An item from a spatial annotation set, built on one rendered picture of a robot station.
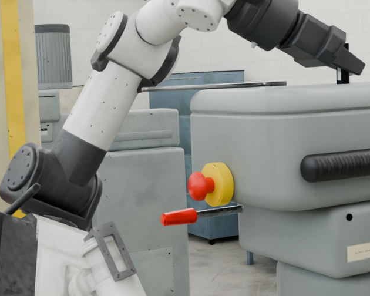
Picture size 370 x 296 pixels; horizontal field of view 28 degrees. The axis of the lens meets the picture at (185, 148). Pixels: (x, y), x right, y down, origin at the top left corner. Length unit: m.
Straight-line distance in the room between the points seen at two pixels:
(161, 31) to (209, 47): 8.32
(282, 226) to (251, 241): 0.09
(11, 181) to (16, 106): 1.42
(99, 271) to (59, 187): 0.22
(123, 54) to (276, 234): 0.40
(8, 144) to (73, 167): 1.42
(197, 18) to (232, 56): 8.01
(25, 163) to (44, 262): 0.18
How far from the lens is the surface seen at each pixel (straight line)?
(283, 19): 1.06
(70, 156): 1.28
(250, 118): 0.95
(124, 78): 1.28
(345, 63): 1.13
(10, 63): 2.68
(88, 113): 1.27
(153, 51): 1.26
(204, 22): 1.05
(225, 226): 8.63
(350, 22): 7.41
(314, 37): 1.08
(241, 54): 8.91
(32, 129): 2.71
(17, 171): 1.28
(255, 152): 0.95
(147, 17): 1.21
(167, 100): 9.11
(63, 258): 1.20
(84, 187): 1.30
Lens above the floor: 1.90
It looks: 5 degrees down
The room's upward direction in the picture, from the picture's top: 2 degrees counter-clockwise
